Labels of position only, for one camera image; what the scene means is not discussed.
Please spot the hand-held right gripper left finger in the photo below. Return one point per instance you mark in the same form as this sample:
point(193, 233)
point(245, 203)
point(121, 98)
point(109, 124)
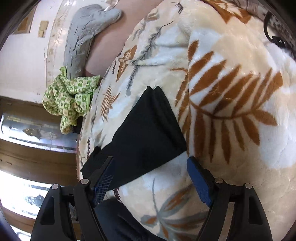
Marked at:
point(103, 183)

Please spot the wooden cabinet with glass panels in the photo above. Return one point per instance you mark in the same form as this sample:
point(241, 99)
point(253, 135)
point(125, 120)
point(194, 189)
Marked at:
point(30, 160)

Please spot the black pants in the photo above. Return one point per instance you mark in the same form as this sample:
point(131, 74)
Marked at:
point(148, 136)

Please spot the person's dark clothing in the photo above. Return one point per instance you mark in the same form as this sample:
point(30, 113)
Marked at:
point(120, 222)

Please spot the white bed headboard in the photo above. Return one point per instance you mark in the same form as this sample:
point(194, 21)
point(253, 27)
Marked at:
point(56, 46)

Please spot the pink bed sheet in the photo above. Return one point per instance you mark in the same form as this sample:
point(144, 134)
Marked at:
point(108, 39)

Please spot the cream leaf-print blanket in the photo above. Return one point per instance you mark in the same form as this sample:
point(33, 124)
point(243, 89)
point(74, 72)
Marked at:
point(231, 104)

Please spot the striped floral sheet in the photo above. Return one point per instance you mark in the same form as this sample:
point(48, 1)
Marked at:
point(284, 20)

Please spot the grey quilted pillow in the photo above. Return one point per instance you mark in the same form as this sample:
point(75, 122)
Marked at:
point(85, 34)

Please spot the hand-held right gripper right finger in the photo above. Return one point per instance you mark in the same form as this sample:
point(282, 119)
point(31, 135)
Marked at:
point(198, 183)

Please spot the green checkered cloth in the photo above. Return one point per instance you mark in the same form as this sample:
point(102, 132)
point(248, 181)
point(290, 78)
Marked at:
point(69, 97)

